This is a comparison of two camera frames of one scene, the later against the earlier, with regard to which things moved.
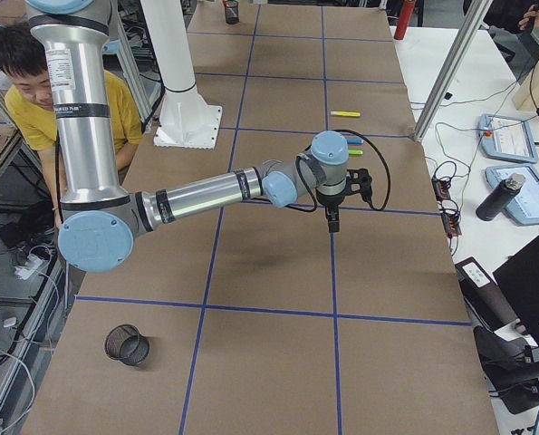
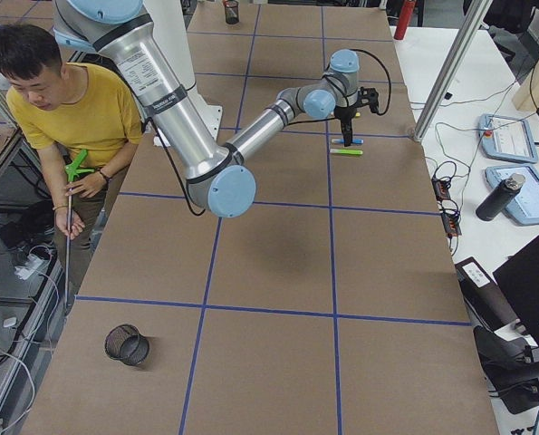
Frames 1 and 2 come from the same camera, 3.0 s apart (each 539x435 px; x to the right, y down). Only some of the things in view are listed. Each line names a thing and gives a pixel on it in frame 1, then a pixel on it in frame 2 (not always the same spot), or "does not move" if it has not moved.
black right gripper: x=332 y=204 → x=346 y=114
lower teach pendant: x=535 y=202 does not move
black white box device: x=486 y=304 does not move
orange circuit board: x=441 y=189 does not move
